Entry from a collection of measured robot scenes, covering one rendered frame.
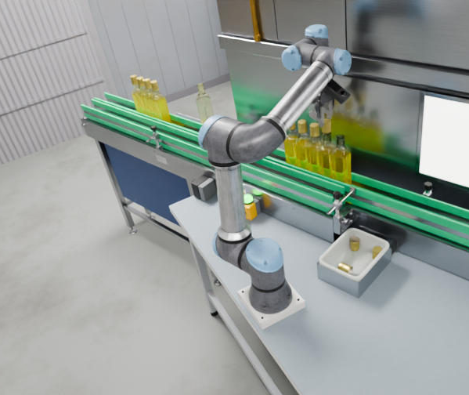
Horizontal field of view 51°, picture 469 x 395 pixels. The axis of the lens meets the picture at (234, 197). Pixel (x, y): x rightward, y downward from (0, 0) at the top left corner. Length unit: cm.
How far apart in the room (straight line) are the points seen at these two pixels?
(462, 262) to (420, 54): 70
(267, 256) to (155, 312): 143
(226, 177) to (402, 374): 78
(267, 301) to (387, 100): 82
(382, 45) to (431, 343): 98
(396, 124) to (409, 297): 61
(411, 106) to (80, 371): 205
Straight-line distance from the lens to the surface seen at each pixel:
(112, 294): 313
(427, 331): 173
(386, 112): 189
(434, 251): 188
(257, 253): 160
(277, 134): 142
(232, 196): 157
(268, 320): 172
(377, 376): 162
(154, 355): 274
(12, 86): 479
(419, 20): 174
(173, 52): 508
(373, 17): 182
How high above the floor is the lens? 210
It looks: 36 degrees down
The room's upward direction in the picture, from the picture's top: 11 degrees counter-clockwise
